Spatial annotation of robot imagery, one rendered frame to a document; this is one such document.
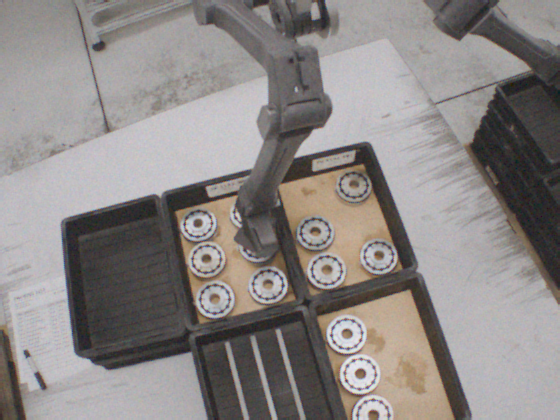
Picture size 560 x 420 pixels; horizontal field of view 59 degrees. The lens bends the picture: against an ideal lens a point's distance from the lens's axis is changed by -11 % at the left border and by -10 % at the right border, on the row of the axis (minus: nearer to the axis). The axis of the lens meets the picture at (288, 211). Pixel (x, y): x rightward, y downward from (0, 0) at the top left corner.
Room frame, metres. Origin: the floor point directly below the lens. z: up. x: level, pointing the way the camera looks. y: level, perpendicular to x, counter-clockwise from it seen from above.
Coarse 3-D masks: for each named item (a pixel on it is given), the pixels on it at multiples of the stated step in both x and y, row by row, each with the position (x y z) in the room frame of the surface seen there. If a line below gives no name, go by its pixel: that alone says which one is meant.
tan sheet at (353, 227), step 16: (320, 176) 0.77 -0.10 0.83; (336, 176) 0.76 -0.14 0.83; (288, 192) 0.72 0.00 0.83; (304, 192) 0.72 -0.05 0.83; (320, 192) 0.71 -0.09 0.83; (288, 208) 0.67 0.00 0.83; (304, 208) 0.67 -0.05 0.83; (320, 208) 0.66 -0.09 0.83; (336, 208) 0.66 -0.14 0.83; (352, 208) 0.66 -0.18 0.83; (368, 208) 0.66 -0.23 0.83; (336, 224) 0.61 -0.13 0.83; (352, 224) 0.61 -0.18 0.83; (368, 224) 0.61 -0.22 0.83; (384, 224) 0.60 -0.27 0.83; (336, 240) 0.56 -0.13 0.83; (352, 240) 0.56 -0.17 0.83; (368, 240) 0.56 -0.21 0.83; (304, 256) 0.52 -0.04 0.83; (352, 256) 0.52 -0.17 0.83; (304, 272) 0.48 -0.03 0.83; (352, 272) 0.47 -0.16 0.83
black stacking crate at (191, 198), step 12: (228, 180) 0.72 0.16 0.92; (180, 192) 0.69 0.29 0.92; (192, 192) 0.70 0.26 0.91; (204, 192) 0.70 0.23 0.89; (168, 204) 0.67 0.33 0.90; (180, 204) 0.69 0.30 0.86; (192, 204) 0.69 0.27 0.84; (276, 228) 0.60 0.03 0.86; (180, 240) 0.59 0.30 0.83; (180, 252) 0.55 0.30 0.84; (180, 264) 0.49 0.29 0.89; (288, 264) 0.47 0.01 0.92; (192, 300) 0.42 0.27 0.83; (192, 312) 0.37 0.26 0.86; (192, 324) 0.33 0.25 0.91
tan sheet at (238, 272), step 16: (192, 208) 0.69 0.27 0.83; (208, 208) 0.68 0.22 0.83; (224, 208) 0.68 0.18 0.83; (224, 224) 0.63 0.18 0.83; (224, 240) 0.58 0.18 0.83; (240, 256) 0.53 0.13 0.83; (224, 272) 0.49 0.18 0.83; (240, 272) 0.49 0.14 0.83; (192, 288) 0.45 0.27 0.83; (240, 288) 0.44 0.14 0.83; (240, 304) 0.40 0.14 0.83; (256, 304) 0.40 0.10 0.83; (208, 320) 0.36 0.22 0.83
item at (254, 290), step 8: (256, 272) 0.47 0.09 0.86; (264, 272) 0.47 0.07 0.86; (272, 272) 0.47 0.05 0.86; (280, 272) 0.47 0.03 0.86; (256, 280) 0.45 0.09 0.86; (280, 280) 0.45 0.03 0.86; (256, 288) 0.43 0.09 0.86; (280, 288) 0.43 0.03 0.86; (256, 296) 0.41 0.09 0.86; (264, 296) 0.41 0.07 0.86; (272, 296) 0.41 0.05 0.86; (280, 296) 0.41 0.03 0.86
